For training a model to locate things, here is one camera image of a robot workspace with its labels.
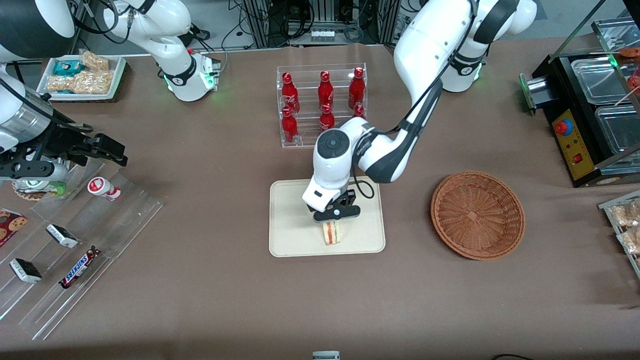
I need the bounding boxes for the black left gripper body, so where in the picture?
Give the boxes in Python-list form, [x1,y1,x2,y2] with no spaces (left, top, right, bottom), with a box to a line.
[324,189,360,209]

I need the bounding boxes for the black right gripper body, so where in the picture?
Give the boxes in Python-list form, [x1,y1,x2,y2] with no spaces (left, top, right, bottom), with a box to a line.
[30,130,102,169]

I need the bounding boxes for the triangular sandwich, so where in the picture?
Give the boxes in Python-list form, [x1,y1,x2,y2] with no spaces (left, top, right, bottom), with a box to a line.
[322,221,344,246]

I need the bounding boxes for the cream plastic tray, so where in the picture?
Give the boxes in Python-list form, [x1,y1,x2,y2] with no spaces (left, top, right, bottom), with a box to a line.
[269,176,386,258]

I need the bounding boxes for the white snack tray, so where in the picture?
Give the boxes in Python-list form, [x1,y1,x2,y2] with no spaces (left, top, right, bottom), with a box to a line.
[36,54,127,103]

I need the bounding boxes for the brown wicker basket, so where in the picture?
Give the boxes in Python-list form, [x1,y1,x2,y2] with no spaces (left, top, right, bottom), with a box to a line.
[430,171,526,261]

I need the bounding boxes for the grey metal snack tray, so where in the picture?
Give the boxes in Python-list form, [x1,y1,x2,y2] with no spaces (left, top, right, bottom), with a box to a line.
[598,190,640,280]

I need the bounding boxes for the white red yogurt bottle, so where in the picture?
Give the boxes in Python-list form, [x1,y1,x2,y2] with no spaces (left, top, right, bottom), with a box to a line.
[87,176,122,202]

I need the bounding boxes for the green brown snack cup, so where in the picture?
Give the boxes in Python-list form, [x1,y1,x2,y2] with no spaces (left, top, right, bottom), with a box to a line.
[12,177,68,202]

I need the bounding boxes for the clear acrylic stepped display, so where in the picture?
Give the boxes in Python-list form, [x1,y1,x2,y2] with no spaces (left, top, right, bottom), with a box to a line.
[0,160,165,341]

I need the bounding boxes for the large rice cracker pack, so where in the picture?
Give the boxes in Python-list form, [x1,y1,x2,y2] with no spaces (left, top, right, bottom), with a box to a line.
[47,70,115,95]

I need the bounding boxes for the clear acrylic bottle rack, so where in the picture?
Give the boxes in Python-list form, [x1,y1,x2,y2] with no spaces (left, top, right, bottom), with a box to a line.
[276,63,368,149]

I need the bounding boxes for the teal snack packet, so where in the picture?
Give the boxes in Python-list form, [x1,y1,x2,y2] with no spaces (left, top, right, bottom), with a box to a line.
[52,60,85,77]

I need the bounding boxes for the small rice cracker pack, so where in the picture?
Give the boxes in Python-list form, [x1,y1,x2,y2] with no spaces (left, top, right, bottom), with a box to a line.
[80,50,110,72]

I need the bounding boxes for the black white snack bar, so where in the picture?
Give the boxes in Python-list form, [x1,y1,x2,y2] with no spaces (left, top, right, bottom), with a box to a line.
[9,258,43,285]
[45,224,79,249]

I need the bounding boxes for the chocolate chip cookie pack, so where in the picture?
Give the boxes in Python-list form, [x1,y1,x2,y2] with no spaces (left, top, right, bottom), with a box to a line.
[0,209,29,249]

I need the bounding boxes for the snickers chocolate bar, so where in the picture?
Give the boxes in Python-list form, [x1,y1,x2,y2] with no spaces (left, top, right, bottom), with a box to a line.
[59,245,102,290]

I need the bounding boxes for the black countertop fryer appliance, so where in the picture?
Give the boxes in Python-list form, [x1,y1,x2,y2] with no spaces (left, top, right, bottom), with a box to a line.
[519,20,640,189]

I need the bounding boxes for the steel fryer pan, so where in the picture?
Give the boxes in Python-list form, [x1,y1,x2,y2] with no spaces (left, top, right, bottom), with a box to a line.
[595,104,640,156]
[570,56,632,106]

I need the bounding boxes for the clear bagged pastry pack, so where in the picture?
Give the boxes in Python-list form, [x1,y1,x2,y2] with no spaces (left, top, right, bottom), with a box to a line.
[617,229,640,256]
[611,200,640,229]

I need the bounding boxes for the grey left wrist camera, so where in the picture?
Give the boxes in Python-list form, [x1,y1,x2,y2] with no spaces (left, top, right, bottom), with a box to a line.
[313,204,362,224]

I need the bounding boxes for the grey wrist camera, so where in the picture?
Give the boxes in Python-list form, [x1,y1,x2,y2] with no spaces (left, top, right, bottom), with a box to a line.
[0,159,69,182]
[313,204,362,224]

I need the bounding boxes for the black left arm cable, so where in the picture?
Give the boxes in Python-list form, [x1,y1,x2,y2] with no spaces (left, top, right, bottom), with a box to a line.
[350,0,477,200]

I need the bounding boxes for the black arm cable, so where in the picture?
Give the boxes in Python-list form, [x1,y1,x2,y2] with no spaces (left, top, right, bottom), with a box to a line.
[350,0,477,200]
[0,75,96,136]

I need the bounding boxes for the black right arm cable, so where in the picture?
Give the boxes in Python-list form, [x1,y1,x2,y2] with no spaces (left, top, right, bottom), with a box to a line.
[0,75,96,136]

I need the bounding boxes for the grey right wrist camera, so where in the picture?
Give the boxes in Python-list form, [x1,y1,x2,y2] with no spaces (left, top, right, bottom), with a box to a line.
[0,159,69,182]

